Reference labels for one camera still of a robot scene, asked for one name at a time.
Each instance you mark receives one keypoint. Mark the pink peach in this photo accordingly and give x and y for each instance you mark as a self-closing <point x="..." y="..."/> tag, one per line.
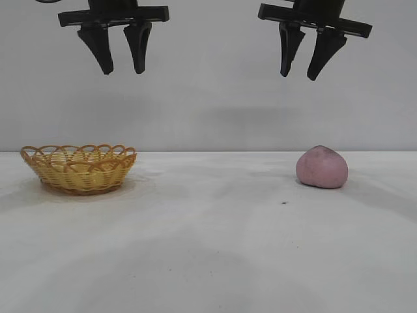
<point x="321" y="169"/>

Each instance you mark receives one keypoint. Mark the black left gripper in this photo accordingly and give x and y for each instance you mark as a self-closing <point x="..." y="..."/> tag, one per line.
<point x="114" y="13"/>

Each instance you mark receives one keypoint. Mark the yellow woven wicker basket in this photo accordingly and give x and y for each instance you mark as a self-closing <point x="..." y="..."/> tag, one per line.
<point x="81" y="172"/>

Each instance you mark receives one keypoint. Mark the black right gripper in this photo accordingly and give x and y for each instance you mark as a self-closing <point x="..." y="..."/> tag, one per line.
<point x="312" y="16"/>

